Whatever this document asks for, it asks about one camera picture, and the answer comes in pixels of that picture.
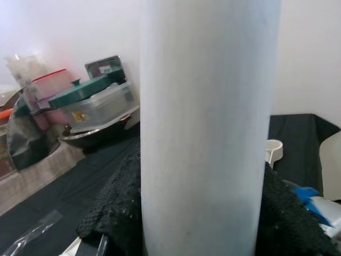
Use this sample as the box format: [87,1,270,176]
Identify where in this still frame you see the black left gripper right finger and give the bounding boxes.
[254,161,340,256]

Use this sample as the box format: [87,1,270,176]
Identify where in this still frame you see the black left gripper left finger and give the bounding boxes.
[76,153,147,256]

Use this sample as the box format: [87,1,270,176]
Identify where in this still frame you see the white plastic table leg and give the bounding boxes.
[139,0,282,256]

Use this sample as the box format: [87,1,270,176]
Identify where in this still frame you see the black table cloth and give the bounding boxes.
[0,113,334,256]

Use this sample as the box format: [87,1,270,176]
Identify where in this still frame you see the black wok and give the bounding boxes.
[58,113,141,155]

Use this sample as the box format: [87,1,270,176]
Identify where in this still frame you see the white plastic table top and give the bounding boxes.
[63,138,284,256]

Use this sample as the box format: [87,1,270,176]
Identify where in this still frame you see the beige stone ledge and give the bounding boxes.
[0,145,88,217]

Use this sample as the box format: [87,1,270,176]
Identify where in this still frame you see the clear plastic storage box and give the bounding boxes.
[63,82,136,133]

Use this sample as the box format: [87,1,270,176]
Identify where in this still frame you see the pink plastic container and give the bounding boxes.
[34,97,66,131]

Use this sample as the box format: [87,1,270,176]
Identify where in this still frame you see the green pot lid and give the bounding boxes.
[48,68,126,110]

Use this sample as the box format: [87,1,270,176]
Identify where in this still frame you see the red lid plastic container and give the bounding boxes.
[31,68,72,99]

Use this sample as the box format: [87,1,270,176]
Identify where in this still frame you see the steel tray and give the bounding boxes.
[84,55,126,81]

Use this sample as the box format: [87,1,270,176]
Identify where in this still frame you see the clear plastic container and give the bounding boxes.
[3,53,43,89]

